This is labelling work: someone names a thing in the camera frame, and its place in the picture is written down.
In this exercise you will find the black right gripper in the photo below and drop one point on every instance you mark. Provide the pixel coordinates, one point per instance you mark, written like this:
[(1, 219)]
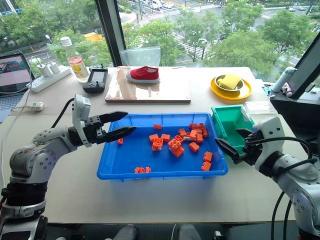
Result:
[(252, 147)]

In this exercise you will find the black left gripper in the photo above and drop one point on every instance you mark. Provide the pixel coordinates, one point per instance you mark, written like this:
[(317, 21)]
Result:
[(93, 131)]

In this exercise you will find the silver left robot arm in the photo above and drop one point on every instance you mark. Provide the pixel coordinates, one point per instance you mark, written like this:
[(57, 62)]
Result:
[(32, 160)]

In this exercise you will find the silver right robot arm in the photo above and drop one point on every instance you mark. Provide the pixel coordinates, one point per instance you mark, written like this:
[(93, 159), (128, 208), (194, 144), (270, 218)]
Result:
[(300, 180)]

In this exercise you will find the green plastic bin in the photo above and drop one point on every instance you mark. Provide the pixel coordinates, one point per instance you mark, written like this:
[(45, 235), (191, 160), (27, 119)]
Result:
[(225, 122)]

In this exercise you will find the clear plastic container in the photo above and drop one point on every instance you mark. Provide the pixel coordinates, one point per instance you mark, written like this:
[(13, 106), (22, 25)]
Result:
[(260, 107)]

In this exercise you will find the small orange building block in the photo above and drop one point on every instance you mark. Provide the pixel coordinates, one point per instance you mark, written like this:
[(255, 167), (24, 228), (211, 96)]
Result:
[(199, 138), (206, 166), (204, 132), (194, 146), (157, 126), (182, 132), (153, 137), (208, 156), (179, 139), (193, 135), (120, 141), (165, 137)]

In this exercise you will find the blue plastic tray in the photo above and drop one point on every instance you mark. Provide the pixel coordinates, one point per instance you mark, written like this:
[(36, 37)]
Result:
[(130, 160)]

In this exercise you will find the long orange building block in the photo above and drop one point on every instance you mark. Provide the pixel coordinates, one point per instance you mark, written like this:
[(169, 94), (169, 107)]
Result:
[(142, 170), (196, 125)]

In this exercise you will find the yellow plate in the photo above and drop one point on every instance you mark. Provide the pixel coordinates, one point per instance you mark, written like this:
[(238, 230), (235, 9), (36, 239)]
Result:
[(247, 91)]

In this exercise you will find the black handheld controller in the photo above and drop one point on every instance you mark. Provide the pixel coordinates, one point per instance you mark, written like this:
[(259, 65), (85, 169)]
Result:
[(96, 78)]

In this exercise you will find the wooden board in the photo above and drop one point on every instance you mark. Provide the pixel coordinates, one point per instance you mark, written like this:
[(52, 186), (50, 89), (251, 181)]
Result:
[(160, 93)]

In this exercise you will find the metal bowl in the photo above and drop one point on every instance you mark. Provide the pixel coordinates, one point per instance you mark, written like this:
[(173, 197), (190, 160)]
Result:
[(240, 86)]

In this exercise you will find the red canvas shoe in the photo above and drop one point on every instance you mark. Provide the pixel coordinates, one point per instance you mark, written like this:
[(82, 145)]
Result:
[(142, 74)]

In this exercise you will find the yellow sponge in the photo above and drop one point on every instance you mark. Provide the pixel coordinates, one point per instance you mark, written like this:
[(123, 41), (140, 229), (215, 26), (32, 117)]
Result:
[(228, 81)]

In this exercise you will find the red studded toy brick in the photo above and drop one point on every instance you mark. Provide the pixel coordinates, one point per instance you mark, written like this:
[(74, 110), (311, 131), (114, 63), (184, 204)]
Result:
[(176, 147)]

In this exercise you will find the black monitor stand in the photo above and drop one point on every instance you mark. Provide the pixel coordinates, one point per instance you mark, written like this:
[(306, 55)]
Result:
[(297, 110)]

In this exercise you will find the clear plastic drink bottle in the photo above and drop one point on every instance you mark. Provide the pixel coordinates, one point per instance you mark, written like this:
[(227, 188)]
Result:
[(77, 67)]

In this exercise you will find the translucent plastic sheet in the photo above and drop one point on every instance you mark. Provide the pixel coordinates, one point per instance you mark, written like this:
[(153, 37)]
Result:
[(140, 57)]

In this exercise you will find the small pink object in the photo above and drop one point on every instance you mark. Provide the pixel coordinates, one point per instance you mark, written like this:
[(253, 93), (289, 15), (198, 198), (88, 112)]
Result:
[(287, 89)]

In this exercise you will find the white power strip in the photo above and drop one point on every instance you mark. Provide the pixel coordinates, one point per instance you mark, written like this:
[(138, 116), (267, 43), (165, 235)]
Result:
[(45, 82)]

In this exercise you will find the white charger plug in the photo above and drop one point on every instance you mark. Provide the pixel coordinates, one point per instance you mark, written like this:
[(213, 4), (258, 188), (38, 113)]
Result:
[(54, 67), (45, 70)]

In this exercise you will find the dark rounded shape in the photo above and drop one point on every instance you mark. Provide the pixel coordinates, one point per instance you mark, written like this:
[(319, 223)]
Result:
[(126, 232)]

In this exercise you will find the grey laptop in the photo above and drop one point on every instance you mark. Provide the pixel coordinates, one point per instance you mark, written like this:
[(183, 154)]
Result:
[(12, 75)]

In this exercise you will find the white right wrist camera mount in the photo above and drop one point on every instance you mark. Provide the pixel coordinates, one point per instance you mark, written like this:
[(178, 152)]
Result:
[(271, 132)]

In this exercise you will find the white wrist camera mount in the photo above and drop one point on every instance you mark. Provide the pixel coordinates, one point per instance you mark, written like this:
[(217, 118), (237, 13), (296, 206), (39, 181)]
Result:
[(80, 107), (271, 132)]

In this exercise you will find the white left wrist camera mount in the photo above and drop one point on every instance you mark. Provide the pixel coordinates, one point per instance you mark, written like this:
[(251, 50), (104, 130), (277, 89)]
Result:
[(80, 107)]

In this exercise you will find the dark window frame post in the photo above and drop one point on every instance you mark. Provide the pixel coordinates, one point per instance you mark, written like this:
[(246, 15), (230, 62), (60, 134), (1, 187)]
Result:
[(110, 32)]

